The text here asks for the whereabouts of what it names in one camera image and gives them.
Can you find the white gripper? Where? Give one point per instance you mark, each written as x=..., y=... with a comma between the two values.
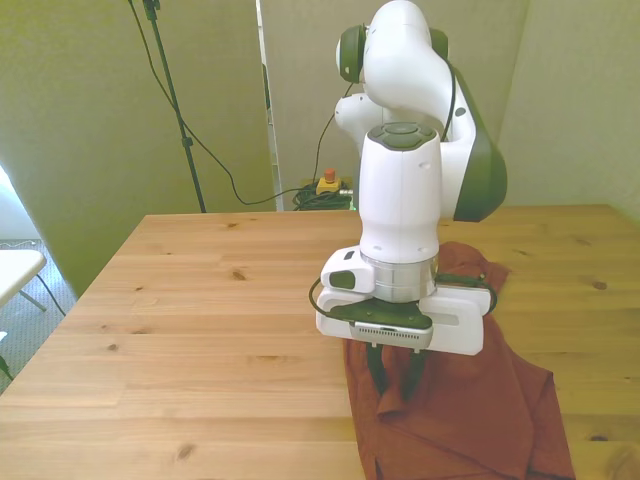
x=460, y=337

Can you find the rust brown shorts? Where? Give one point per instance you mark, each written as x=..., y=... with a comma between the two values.
x=465, y=415

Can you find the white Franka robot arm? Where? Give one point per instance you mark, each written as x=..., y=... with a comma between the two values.
x=400, y=200

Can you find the yellow emergency stop button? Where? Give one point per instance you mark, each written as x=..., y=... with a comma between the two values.
x=327, y=186

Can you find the black tripod stand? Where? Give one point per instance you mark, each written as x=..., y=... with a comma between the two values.
x=187, y=142

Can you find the green plant leaf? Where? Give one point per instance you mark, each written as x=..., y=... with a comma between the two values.
x=5, y=370

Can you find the white side table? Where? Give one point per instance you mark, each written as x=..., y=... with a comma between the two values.
x=17, y=270

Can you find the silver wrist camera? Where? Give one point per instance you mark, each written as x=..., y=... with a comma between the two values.
x=392, y=335

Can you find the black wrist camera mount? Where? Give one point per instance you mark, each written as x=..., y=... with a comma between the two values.
x=380, y=314

